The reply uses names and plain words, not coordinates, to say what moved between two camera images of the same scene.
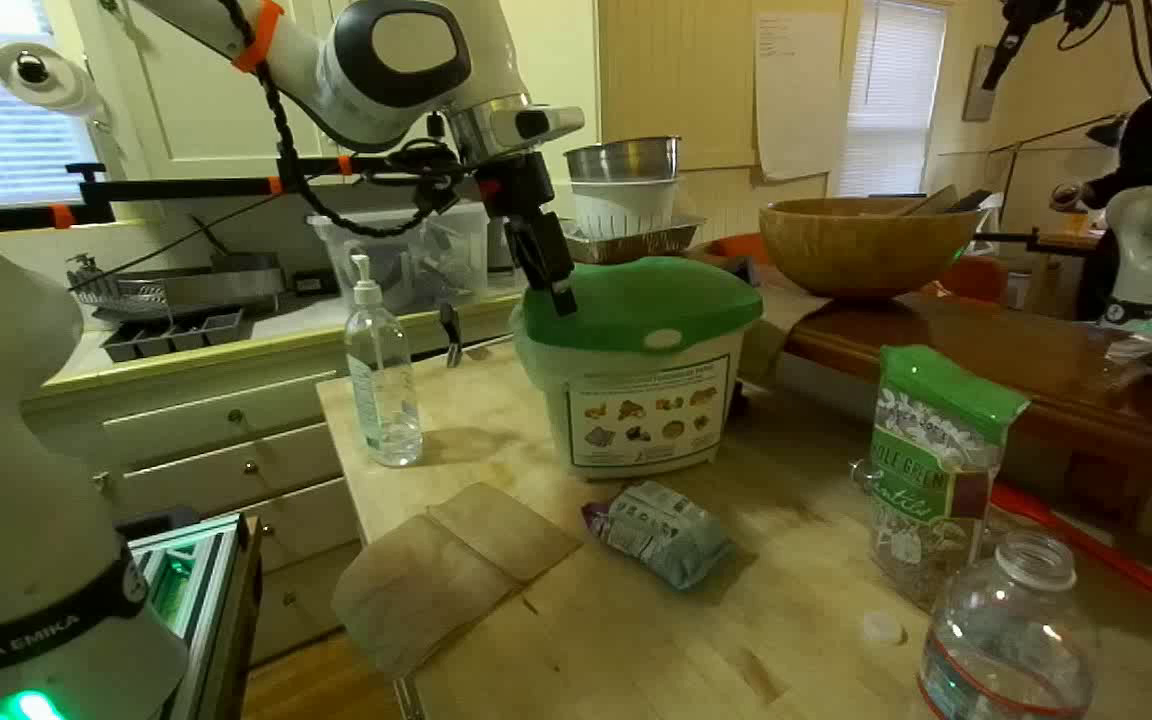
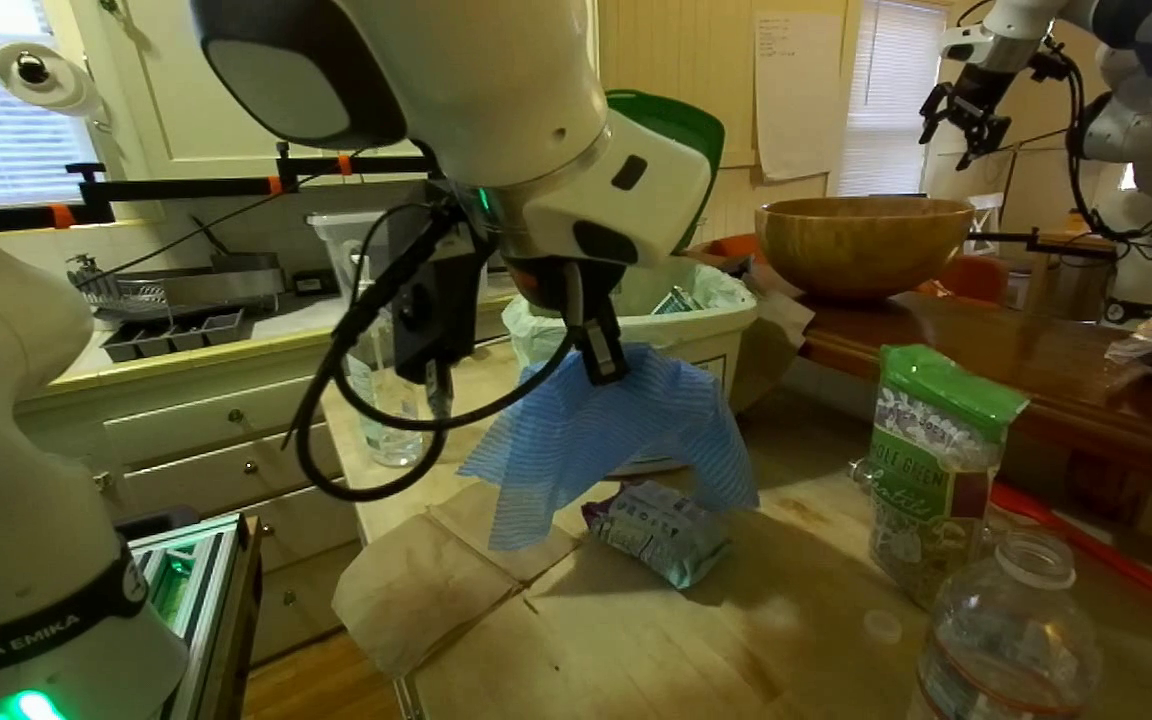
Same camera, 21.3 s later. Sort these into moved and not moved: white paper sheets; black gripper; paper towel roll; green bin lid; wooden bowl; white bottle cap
Moved: black gripper; green bin lid
Not moved: paper towel roll; white bottle cap; white paper sheets; wooden bowl
